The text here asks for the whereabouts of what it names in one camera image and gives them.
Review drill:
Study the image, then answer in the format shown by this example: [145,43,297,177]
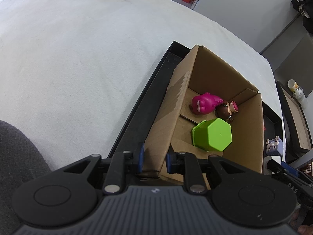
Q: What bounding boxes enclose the brown cardboard box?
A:
[142,45,264,183]

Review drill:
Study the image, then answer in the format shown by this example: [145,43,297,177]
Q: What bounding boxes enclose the pink dinosaur costume figurine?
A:
[192,92,223,115]

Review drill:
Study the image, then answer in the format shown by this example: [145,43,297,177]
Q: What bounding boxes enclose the brown hair girl figurine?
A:
[215,101,238,123]

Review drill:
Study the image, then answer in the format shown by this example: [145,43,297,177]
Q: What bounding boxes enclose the lavender cube plug adapter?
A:
[265,136,283,157]

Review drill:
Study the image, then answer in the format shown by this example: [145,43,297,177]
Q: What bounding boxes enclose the white usb charger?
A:
[263,156,281,175]

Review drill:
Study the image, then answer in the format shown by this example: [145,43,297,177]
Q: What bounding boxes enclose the black tray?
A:
[112,42,283,158]

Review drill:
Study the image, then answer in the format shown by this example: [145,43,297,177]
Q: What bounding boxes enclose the green hexagonal cup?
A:
[192,118,232,152]

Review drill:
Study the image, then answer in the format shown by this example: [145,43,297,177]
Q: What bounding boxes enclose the stacked paper cups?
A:
[287,79,306,103]

